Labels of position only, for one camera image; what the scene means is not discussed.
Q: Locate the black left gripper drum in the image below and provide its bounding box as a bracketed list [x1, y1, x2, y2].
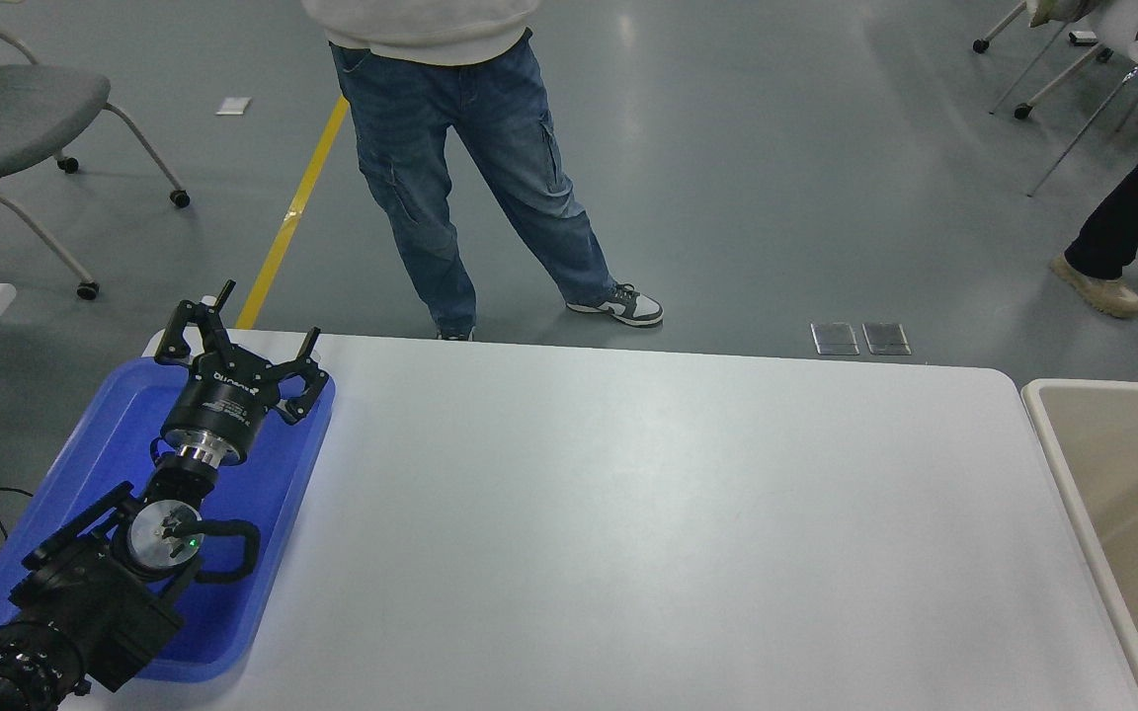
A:
[161, 352, 281, 465]

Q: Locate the grey chair with castors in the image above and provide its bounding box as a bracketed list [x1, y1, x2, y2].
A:
[0, 0, 191, 300]

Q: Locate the blue plastic tray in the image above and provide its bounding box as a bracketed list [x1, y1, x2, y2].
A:
[0, 355, 337, 684]

